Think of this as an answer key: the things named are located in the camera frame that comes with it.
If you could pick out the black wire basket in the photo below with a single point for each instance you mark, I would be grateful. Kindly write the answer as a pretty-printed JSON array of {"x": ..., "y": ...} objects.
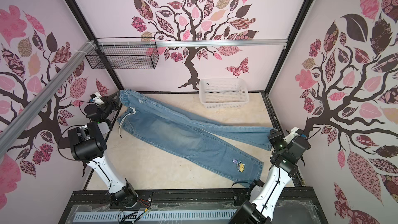
[{"x": 124, "y": 53}]

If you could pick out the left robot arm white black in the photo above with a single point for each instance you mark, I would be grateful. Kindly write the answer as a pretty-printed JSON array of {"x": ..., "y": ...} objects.
[{"x": 88, "y": 144}]

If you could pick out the aluminium rail back wall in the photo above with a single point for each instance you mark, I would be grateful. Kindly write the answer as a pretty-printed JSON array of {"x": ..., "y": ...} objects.
[{"x": 200, "y": 43}]

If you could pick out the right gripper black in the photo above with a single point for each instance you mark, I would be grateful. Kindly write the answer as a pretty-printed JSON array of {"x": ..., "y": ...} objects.
[{"x": 275, "y": 135}]

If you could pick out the white slotted cable duct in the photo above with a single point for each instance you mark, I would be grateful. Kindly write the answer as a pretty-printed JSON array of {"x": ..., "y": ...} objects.
[{"x": 210, "y": 216}]

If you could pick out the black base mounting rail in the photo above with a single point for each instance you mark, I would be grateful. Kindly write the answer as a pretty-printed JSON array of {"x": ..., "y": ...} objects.
[{"x": 169, "y": 197}]

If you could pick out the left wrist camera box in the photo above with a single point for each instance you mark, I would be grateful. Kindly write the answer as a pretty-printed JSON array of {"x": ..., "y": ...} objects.
[{"x": 96, "y": 98}]

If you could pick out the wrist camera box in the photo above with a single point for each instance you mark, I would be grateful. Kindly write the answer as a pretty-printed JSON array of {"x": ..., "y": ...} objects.
[
  {"x": 298, "y": 132},
  {"x": 96, "y": 98}
]

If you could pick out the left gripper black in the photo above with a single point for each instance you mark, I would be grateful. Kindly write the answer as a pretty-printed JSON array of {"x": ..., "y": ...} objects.
[{"x": 113, "y": 102}]

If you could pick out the blue denim long pants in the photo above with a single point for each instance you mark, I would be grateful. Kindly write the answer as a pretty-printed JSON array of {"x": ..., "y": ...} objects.
[{"x": 206, "y": 143}]

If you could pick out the aluminium rail left wall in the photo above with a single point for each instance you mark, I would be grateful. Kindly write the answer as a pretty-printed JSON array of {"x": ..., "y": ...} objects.
[{"x": 14, "y": 130}]

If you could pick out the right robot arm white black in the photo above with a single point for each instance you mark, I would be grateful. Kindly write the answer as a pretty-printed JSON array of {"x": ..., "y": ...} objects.
[{"x": 287, "y": 151}]

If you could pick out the aluminium rail wall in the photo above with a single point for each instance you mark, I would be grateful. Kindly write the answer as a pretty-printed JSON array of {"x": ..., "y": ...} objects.
[
  {"x": 14, "y": 130},
  {"x": 200, "y": 43}
]

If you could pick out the white plastic mesh basket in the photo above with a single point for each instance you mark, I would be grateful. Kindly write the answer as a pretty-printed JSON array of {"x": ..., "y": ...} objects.
[{"x": 223, "y": 93}]

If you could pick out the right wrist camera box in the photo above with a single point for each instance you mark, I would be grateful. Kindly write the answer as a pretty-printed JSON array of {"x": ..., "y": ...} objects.
[{"x": 298, "y": 132}]

